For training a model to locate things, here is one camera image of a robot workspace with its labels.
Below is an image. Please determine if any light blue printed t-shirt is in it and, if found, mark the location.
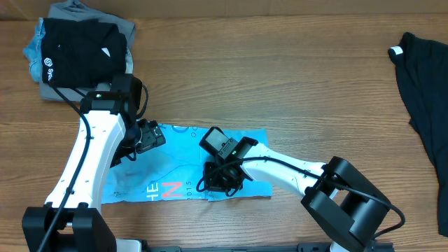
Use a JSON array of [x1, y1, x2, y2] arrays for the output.
[[101, 122, 274, 204]]

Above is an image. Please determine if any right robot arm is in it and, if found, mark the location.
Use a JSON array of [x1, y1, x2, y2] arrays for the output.
[[197, 133, 405, 251]]

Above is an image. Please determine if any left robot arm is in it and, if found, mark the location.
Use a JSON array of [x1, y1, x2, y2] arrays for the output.
[[22, 89, 166, 252]]

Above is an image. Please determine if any folded blue denim garment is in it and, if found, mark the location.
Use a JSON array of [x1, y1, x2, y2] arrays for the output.
[[22, 17, 46, 83]]

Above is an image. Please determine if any black unfolded shirt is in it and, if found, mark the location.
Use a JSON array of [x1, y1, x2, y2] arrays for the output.
[[388, 32, 447, 237]]

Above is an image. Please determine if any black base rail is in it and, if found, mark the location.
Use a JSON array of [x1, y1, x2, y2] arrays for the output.
[[115, 241, 395, 252]]

